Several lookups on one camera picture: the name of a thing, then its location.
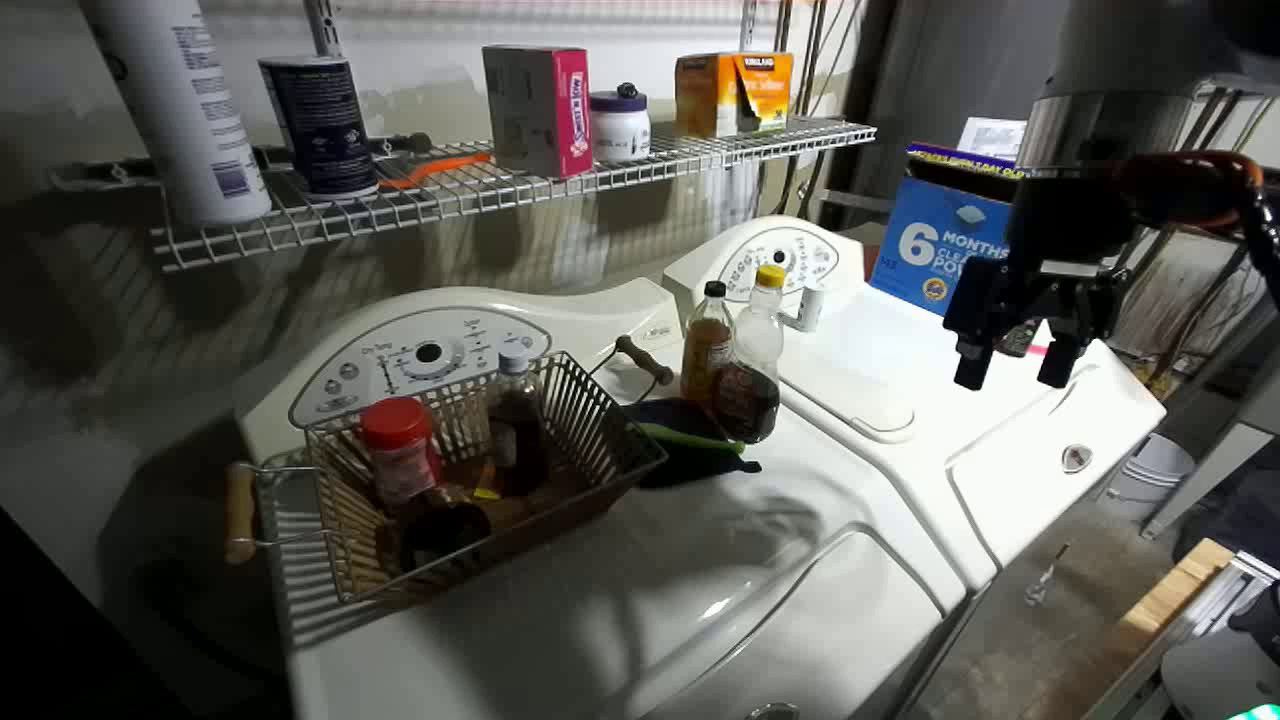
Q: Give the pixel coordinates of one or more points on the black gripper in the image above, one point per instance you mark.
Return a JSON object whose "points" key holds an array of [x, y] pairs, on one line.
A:
{"points": [[1067, 232]]}

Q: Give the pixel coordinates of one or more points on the white washing machine dark knob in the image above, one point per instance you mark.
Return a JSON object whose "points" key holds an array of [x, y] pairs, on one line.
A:
{"points": [[693, 586]]}

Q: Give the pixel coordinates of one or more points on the blue cardboard box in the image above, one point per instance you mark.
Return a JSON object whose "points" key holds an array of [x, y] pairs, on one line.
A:
{"points": [[934, 241]]}

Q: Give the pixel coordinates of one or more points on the white paper sheet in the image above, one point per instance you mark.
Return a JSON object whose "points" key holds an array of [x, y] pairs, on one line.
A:
{"points": [[995, 137]]}

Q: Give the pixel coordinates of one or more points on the clear bottle yellow cap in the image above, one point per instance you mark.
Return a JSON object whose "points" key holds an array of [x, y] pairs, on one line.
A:
{"points": [[763, 326]]}

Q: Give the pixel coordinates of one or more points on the brown round jar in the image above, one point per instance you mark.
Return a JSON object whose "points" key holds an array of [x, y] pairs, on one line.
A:
{"points": [[746, 403]]}

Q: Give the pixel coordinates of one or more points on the wooden plank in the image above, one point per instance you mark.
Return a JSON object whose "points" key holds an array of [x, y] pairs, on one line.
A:
{"points": [[1162, 606]]}

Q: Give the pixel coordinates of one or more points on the brown bottle black cap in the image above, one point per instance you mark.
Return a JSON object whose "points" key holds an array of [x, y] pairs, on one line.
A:
{"points": [[706, 351]]}

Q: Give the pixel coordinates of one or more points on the yellow orange carton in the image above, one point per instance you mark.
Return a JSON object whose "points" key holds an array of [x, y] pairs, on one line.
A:
{"points": [[735, 92]]}

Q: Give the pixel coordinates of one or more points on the white jar dark lid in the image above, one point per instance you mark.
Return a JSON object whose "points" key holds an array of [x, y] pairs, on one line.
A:
{"points": [[623, 131]]}

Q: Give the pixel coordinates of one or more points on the dark bottle grey cap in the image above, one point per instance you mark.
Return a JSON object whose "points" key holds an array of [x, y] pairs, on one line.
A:
{"points": [[517, 426]]}

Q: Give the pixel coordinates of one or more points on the pink and grey box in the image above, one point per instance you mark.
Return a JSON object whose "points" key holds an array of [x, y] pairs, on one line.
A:
{"points": [[543, 113]]}

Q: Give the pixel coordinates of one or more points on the dark control knob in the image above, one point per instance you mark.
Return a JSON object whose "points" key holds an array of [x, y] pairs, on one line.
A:
{"points": [[428, 352]]}

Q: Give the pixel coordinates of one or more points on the small dark container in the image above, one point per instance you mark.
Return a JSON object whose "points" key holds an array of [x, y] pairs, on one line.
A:
{"points": [[443, 527]]}

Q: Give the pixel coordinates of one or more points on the orange tool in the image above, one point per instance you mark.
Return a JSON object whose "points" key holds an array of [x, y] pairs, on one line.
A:
{"points": [[443, 169]]}

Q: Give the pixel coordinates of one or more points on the jar with red lid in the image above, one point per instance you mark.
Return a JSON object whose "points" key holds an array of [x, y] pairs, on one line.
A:
{"points": [[403, 444]]}

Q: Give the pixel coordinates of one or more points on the dark round canister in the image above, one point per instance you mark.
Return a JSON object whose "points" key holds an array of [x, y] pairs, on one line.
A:
{"points": [[323, 127]]}

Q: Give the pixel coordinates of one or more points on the tall white spray can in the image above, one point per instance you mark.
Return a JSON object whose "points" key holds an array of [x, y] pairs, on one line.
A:
{"points": [[180, 106]]}

